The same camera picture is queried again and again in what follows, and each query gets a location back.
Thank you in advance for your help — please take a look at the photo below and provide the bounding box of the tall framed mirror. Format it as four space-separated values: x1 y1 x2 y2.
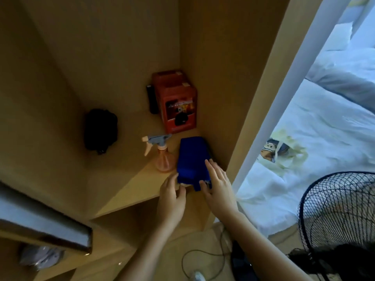
0 181 94 255

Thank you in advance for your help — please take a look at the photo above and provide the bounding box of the wooden wardrobe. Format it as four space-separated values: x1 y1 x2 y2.
0 0 326 281

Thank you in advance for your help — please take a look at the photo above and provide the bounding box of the black pouch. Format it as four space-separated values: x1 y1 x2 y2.
84 108 118 155

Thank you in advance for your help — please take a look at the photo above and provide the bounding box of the red box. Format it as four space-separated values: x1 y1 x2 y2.
151 70 198 134

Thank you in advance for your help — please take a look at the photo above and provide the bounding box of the person's left forearm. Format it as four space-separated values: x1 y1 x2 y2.
116 222 176 281

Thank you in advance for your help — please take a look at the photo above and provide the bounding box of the white pillow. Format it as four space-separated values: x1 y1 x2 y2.
322 21 354 52

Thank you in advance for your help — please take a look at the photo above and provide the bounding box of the grey dotted slipper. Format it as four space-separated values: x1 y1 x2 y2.
19 244 65 271

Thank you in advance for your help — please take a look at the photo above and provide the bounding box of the blue cloth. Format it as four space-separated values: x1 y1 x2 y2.
176 136 213 192

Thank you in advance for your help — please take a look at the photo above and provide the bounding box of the white bed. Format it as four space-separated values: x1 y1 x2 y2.
236 21 375 237

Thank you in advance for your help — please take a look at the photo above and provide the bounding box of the black standing fan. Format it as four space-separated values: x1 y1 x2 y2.
230 171 375 281

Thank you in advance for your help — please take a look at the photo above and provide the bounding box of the person's left hand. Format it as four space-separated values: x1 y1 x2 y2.
157 172 187 229

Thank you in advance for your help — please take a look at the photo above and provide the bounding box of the thin black cable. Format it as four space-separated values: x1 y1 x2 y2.
181 228 232 281

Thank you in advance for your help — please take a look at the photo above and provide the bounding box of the cartoon print cloth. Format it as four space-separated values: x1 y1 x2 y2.
257 128 308 176

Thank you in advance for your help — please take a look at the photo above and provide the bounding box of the person's right forearm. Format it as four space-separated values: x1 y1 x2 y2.
222 213 314 281

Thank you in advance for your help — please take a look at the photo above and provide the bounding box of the person's right hand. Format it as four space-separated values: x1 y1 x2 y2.
199 158 239 221

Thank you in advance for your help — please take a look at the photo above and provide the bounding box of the orange spray bottle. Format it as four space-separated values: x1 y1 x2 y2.
141 133 176 173

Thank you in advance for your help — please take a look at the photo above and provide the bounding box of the small black object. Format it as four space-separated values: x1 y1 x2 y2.
146 84 159 115

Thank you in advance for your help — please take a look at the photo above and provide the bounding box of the wooden headboard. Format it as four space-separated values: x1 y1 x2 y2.
347 0 371 9

